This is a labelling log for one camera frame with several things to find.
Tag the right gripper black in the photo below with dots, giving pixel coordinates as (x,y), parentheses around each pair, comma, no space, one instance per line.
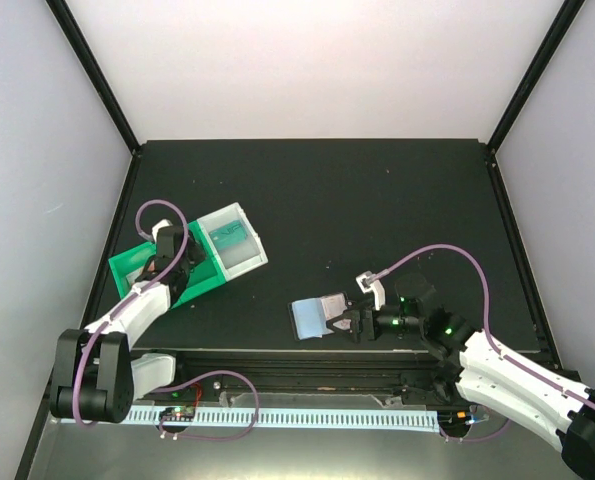
(357,323)

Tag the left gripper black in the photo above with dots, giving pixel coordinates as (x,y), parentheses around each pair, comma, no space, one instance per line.
(196,253)

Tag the pink card sleeve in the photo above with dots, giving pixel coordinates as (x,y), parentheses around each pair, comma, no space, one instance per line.
(334,305)

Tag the teal card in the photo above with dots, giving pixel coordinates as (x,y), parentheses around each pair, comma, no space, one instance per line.
(229,235)

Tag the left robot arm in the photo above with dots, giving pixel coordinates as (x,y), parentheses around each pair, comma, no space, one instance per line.
(94,378)

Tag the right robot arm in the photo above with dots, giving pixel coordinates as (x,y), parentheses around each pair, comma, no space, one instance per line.
(480,369)

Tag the green plastic bin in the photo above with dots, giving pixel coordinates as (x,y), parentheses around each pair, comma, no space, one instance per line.
(206,276)

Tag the white translucent bin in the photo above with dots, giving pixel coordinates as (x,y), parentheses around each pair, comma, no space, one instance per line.
(243,258)

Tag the right circuit board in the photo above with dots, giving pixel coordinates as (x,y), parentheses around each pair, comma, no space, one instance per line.
(459,417)

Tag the circuit board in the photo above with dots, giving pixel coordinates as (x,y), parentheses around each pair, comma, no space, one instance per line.
(177,414)
(459,417)

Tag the left circuit board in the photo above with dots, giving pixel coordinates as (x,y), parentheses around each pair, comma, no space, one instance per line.
(177,414)

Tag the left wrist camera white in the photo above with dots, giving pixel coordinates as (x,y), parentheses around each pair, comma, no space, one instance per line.
(152,237)

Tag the black aluminium rail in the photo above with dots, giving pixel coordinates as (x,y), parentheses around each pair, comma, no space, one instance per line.
(333,371)

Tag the white slotted cable duct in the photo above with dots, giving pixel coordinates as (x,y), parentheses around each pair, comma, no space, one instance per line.
(295,418)

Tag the left black frame post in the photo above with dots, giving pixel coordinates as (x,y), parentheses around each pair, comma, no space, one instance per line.
(81,48)

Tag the black frame post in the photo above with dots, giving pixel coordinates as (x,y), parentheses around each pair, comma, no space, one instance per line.
(562,22)
(81,48)

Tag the right black frame post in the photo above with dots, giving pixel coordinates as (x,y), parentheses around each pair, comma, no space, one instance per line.
(562,22)

